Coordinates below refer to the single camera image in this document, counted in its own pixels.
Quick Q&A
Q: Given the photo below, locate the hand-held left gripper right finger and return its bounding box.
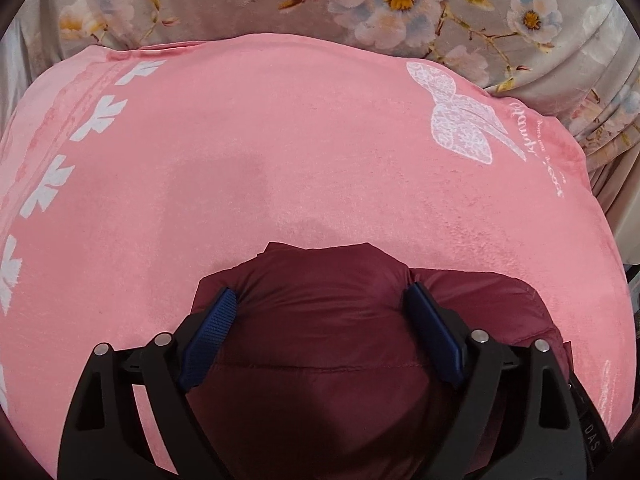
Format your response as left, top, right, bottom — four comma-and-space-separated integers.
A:
402, 282, 587, 480

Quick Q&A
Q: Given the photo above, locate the pink printed blanket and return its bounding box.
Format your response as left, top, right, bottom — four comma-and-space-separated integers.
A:
0, 32, 632, 480

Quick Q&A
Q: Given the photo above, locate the white satin sheet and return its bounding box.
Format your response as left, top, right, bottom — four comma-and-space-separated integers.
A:
2, 10, 46, 126

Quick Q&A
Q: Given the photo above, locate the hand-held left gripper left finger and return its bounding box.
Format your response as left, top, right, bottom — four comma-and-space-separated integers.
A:
57, 287, 238, 480

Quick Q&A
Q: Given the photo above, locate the maroon puffer jacket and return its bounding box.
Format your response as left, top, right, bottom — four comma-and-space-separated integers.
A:
187, 241, 573, 480

